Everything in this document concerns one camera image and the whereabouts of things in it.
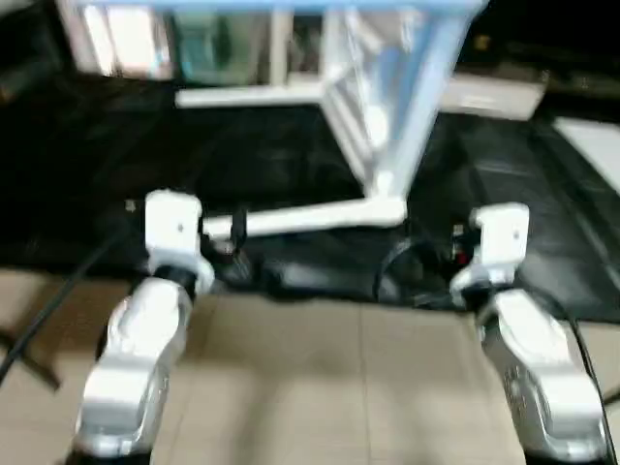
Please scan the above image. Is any white plastic table top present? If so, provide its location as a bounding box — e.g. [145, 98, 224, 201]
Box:
[318, 8, 478, 206]

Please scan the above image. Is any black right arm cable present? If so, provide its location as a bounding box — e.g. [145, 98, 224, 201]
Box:
[372, 236, 458, 307]

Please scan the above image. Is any white drawer unit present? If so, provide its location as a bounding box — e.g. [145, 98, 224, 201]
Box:
[440, 76, 549, 123]

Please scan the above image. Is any black table mat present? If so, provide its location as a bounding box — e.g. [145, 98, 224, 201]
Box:
[0, 72, 620, 323]

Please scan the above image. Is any teal plastic stool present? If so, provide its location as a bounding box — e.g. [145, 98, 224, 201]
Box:
[174, 17, 245, 84]

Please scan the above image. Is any black metal table frame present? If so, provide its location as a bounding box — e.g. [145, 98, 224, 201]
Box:
[0, 327, 61, 390]

